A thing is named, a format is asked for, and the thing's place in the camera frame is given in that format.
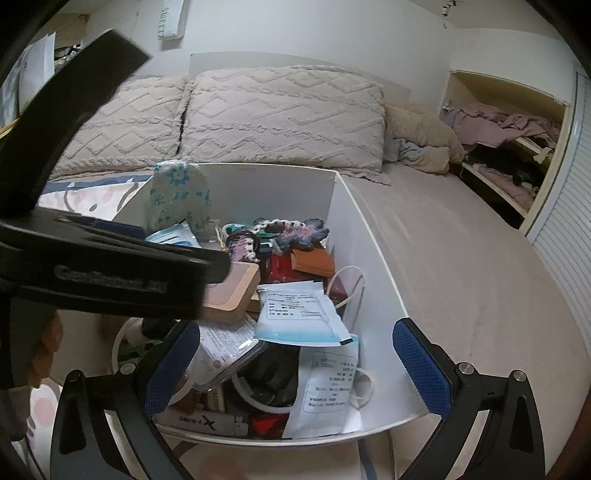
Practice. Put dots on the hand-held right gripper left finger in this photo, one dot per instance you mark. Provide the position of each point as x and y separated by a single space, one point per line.
171 367

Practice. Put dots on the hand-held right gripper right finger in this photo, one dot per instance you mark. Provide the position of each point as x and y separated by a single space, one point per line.
422 364

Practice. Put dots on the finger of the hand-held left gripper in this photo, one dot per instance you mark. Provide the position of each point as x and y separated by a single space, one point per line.
83 78
120 229

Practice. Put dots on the blue floral tissue packet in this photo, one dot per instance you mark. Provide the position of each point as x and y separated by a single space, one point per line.
178 194

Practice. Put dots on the wooden box pink top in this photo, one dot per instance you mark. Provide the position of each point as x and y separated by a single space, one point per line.
233 290

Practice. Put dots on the white storage box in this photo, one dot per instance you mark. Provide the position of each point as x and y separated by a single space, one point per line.
369 277

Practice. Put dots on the person's left hand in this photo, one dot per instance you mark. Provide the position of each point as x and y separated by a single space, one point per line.
48 346

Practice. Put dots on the printed blanket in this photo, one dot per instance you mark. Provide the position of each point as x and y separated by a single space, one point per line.
92 194

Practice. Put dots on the white paper bag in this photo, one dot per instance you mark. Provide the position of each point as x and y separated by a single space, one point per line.
37 60

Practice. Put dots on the blue face mask pack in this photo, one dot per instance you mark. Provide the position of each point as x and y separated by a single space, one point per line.
173 235

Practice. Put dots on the transparent plastic pack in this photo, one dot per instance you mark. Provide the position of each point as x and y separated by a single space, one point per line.
226 346

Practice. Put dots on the white black tube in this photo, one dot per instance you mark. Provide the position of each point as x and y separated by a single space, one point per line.
198 422

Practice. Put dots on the beige textured pillow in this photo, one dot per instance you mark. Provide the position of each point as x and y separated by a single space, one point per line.
129 124
281 115

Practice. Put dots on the black pouch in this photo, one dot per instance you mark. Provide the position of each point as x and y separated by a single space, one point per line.
272 369

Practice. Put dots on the red wrapper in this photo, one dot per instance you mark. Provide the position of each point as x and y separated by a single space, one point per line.
268 423

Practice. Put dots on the red box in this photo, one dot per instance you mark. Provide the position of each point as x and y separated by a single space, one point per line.
284 272

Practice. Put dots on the orange pouch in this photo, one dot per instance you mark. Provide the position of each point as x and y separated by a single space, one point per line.
314 262

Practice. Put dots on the crocheted yarn item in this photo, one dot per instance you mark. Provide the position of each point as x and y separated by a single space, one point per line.
295 233

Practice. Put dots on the white louvered door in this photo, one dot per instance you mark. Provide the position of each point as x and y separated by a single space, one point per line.
568 230

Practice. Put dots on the dark clothes pile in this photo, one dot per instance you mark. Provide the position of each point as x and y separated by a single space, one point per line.
503 166

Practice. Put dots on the light blue cloth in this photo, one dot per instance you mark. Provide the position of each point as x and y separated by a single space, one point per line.
413 150

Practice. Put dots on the beige plush cushion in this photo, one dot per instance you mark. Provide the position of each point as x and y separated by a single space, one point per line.
425 127

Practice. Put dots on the pink clothes pile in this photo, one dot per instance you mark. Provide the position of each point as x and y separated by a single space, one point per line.
485 122

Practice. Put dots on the closet shelf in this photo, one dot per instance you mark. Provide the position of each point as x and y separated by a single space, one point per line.
489 90

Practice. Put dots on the black ceiling hooks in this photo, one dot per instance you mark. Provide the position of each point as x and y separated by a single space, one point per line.
447 9

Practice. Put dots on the white wall hanging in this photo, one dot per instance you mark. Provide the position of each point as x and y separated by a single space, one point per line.
173 21

